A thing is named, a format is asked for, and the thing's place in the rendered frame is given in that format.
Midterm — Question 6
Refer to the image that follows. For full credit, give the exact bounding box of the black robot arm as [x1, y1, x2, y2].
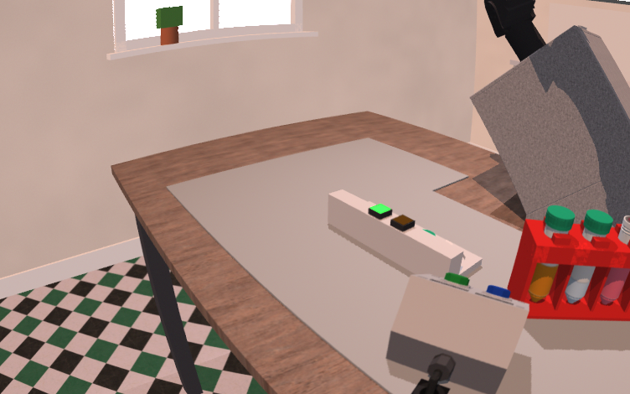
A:
[484, 0, 546, 62]

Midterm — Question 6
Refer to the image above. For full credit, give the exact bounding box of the light grey flat mat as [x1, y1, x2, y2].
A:
[167, 137, 630, 394]

